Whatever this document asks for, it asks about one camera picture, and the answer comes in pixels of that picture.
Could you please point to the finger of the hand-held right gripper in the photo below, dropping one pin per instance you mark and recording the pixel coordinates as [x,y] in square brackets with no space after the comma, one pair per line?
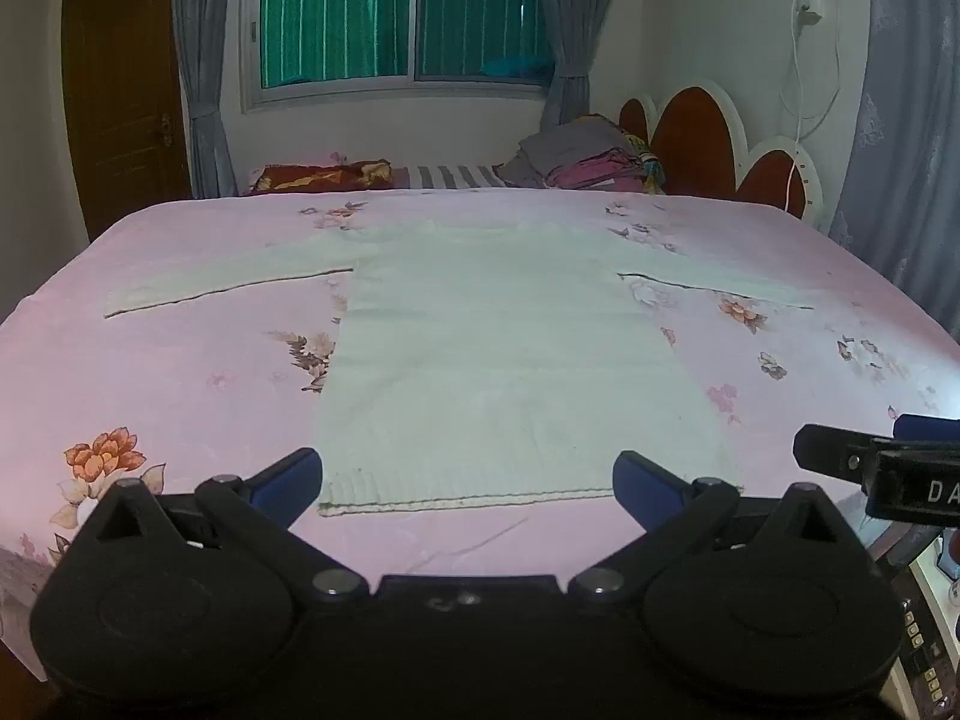
[928,427]
[829,450]

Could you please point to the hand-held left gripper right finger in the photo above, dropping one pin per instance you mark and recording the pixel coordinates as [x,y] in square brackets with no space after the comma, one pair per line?
[643,481]

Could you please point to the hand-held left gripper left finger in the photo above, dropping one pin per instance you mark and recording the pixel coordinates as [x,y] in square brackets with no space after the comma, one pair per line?
[291,474]

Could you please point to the white knitted sweater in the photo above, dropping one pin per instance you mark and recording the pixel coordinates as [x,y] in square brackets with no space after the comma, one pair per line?
[495,360]

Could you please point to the pile of folded clothes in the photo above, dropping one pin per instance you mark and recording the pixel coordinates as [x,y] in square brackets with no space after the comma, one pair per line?
[570,154]

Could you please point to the white appliance with buttons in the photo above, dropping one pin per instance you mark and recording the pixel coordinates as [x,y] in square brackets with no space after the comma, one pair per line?
[926,615]

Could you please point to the pink floral bedsheet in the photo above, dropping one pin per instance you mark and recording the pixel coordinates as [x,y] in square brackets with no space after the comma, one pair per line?
[187,360]

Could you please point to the red patterned pillow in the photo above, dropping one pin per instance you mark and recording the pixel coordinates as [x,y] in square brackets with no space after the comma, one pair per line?
[315,177]

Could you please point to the white and brown headboard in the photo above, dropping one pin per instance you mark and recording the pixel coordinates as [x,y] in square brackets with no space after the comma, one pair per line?
[701,142]

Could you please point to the grey striped cloth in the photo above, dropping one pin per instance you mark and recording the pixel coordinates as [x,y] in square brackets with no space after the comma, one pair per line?
[450,176]

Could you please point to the grey curtain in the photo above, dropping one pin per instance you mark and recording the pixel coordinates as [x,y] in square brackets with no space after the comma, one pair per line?
[204,75]
[574,30]

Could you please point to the brown wooden door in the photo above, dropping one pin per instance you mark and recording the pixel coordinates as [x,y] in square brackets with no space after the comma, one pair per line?
[124,90]

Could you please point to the teal bundle behind window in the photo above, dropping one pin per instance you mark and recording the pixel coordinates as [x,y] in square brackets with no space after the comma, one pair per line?
[517,69]

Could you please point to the window with green pane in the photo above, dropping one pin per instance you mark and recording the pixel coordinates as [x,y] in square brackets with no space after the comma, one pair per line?
[337,15]

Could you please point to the white wall charger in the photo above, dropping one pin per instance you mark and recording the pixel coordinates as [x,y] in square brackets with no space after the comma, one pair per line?
[808,7]

